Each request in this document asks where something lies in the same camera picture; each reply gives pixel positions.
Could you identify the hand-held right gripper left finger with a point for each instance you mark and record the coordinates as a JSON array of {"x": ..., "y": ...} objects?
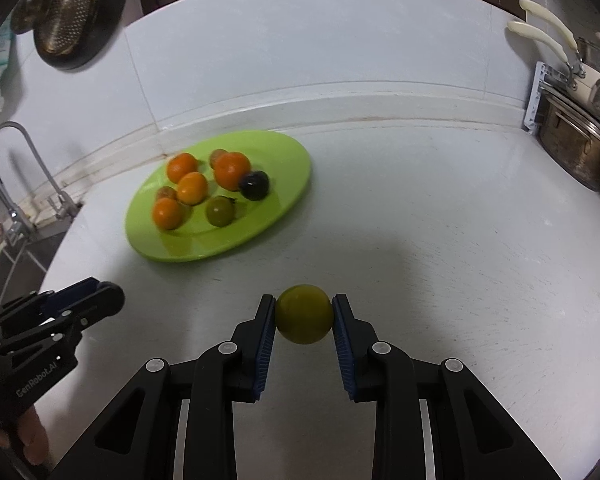
[{"x": 265, "y": 350}]

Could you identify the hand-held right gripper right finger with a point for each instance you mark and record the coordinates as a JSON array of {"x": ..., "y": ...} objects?
[{"x": 342, "y": 350}]

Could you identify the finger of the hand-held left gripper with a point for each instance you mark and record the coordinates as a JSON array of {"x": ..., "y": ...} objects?
[
  {"x": 111, "y": 301},
  {"x": 72, "y": 294}
]

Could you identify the yellow-green citrus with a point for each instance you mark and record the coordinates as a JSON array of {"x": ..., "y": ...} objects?
[{"x": 303, "y": 313}]

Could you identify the dark plum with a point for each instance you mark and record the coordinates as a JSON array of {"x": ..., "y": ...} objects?
[
  {"x": 165, "y": 192},
  {"x": 254, "y": 184}
]

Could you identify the small green citrus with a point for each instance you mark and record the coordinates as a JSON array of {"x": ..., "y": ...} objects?
[
  {"x": 219, "y": 210},
  {"x": 217, "y": 156}
]

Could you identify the green plate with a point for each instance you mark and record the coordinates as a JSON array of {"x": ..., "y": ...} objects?
[{"x": 275, "y": 170}]

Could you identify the person's left hand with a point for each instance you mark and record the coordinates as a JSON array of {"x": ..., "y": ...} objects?
[{"x": 27, "y": 435}]

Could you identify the steel sink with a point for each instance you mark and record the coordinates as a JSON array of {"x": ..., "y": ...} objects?
[{"x": 15, "y": 270}]

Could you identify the chrome sink tap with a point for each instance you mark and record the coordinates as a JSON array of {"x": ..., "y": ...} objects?
[{"x": 10, "y": 215}]

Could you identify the thin gooseneck faucet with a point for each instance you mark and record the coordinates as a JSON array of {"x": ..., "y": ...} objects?
[{"x": 35, "y": 160}]

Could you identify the small orange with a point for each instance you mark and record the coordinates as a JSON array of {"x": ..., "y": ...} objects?
[{"x": 182, "y": 167}]

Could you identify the black frying pan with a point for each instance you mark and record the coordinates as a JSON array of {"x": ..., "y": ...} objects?
[{"x": 105, "y": 25}]

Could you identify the metal colander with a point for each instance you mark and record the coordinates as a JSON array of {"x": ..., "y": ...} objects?
[{"x": 60, "y": 12}]

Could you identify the steel pot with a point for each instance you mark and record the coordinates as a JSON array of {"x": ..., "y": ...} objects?
[{"x": 580, "y": 145}]

